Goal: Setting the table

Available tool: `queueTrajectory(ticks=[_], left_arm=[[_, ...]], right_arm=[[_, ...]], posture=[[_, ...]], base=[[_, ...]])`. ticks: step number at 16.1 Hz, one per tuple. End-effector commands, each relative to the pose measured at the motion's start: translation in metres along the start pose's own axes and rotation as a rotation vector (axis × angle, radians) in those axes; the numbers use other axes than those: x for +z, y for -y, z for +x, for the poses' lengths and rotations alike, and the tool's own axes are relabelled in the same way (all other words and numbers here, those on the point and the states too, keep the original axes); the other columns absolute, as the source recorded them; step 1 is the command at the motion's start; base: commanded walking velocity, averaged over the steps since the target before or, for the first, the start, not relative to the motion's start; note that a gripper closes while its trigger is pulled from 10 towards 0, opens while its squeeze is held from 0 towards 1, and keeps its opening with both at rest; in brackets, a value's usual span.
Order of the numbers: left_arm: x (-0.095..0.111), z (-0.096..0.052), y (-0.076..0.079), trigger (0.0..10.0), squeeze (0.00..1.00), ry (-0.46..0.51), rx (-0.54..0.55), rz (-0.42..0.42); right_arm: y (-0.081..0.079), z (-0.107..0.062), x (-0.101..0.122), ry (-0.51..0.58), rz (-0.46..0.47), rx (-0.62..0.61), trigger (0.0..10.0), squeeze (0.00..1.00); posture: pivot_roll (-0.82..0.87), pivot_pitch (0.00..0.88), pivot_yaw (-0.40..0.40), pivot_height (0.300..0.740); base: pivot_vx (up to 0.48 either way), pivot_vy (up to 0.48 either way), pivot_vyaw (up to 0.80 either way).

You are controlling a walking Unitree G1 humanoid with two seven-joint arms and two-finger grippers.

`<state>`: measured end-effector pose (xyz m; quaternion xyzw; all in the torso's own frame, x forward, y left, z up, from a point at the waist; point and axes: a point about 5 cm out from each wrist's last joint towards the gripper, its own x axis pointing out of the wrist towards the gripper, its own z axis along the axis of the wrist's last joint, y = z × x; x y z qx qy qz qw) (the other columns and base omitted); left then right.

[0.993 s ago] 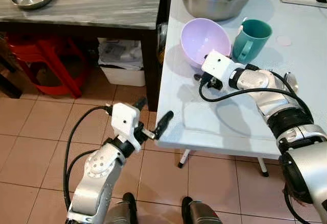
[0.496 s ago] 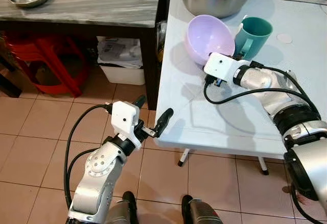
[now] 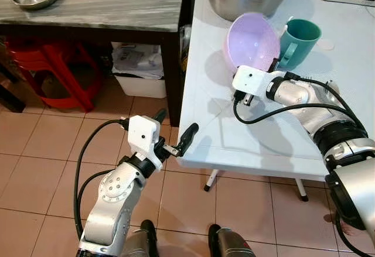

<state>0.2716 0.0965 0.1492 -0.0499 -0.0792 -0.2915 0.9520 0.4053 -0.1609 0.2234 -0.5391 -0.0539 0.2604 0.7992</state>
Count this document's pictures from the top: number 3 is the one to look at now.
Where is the pink plastic bowl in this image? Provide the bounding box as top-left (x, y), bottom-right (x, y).
top-left (222, 12), bottom-right (281, 77)

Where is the white plastic bin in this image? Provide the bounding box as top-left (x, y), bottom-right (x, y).
top-left (114, 73), bottom-right (168, 100)

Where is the green plastic cup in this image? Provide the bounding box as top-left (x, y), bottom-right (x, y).
top-left (278, 18), bottom-right (322, 71)

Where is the round white disc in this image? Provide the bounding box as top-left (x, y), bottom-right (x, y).
top-left (316, 39), bottom-right (335, 52)

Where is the steel spoon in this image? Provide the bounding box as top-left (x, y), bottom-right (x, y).
top-left (324, 80), bottom-right (341, 101)

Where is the white folding table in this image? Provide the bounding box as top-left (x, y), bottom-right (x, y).
top-left (175, 0), bottom-right (375, 203)

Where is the red plastic stool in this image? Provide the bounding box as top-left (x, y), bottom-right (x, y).
top-left (5, 37), bottom-right (107, 113)

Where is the dark marble-top table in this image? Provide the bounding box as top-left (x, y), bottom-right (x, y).
top-left (0, 0), bottom-right (197, 127)

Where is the robot right leg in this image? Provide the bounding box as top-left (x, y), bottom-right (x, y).
top-left (207, 224), bottom-right (257, 257)

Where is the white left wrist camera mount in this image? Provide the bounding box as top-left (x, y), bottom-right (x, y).
top-left (127, 115), bottom-right (162, 170)

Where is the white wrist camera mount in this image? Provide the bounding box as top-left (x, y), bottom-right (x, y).
top-left (233, 66), bottom-right (277, 103)
top-left (127, 115), bottom-right (162, 170)

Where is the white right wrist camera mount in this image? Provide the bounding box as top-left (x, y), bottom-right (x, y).
top-left (233, 66), bottom-right (277, 103)

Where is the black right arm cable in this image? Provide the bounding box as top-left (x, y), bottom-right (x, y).
top-left (233, 77), bottom-right (370, 143)

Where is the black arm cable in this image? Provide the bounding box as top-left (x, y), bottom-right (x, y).
top-left (73, 118), bottom-right (131, 241)
top-left (233, 77), bottom-right (370, 143)

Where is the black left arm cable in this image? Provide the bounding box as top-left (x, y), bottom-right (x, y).
top-left (73, 118), bottom-right (131, 241)

